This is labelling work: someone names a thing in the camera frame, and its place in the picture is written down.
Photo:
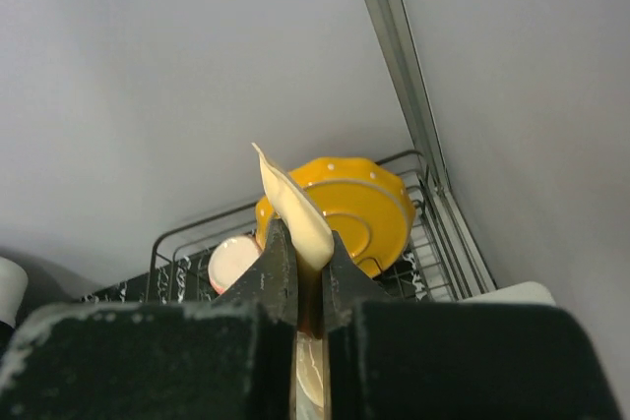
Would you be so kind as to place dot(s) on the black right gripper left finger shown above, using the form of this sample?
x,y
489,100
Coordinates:
x,y
231,358

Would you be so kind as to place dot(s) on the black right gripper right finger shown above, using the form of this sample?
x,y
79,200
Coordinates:
x,y
391,358

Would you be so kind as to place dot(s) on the pink plastic cup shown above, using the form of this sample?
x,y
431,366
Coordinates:
x,y
230,260

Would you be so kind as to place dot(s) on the yellow plate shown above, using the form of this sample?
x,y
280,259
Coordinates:
x,y
366,204

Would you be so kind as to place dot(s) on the white drawer organizer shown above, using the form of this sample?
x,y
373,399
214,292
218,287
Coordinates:
x,y
525,293

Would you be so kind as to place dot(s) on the black wire dish rack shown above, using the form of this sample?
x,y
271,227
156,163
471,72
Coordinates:
x,y
428,269

